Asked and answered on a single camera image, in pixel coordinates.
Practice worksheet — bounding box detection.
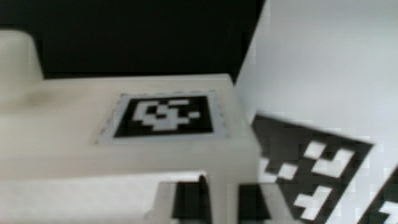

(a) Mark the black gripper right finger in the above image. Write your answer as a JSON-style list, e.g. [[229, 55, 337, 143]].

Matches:
[[237, 184, 271, 224]]

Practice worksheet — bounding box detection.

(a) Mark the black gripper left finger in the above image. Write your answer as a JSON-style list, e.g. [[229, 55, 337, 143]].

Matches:
[[170, 176, 211, 224]]

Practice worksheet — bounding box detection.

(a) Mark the white small drawer box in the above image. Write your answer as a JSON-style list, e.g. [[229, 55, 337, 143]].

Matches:
[[0, 30, 260, 224]]

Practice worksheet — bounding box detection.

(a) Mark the white drawer cabinet frame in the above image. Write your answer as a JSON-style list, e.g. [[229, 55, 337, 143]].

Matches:
[[236, 0, 398, 224]]

